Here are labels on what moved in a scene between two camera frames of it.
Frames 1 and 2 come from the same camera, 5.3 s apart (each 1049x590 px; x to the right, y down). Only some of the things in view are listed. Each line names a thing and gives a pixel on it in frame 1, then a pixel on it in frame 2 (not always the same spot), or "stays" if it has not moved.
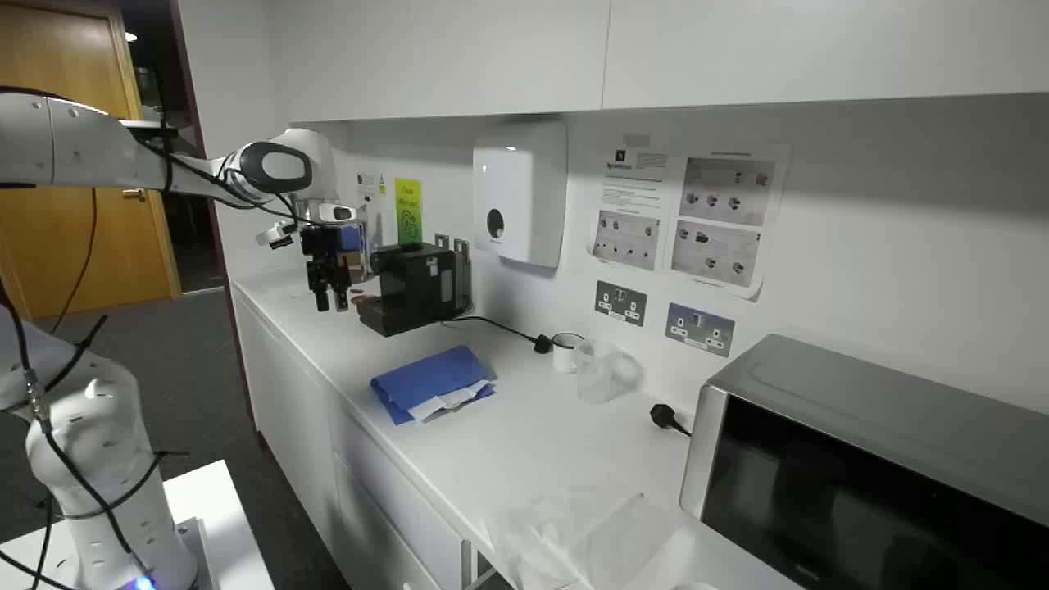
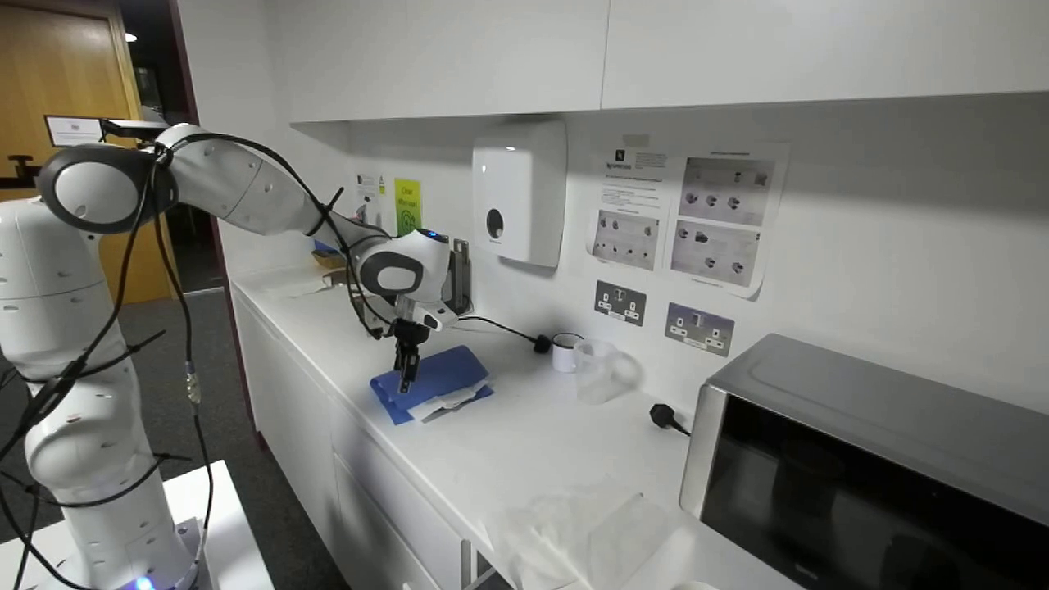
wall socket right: x=699 y=329 stays
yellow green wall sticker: x=407 y=198 stays
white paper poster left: x=370 y=203 stays
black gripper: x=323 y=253 to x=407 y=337
